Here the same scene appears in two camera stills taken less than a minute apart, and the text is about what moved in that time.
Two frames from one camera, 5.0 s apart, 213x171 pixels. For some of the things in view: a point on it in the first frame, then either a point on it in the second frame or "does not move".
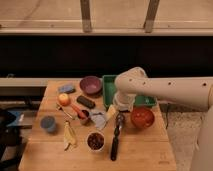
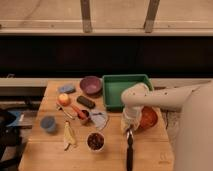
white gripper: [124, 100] to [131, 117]
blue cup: [48, 122] does not move
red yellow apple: [63, 99] does not move
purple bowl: [90, 85] does not move
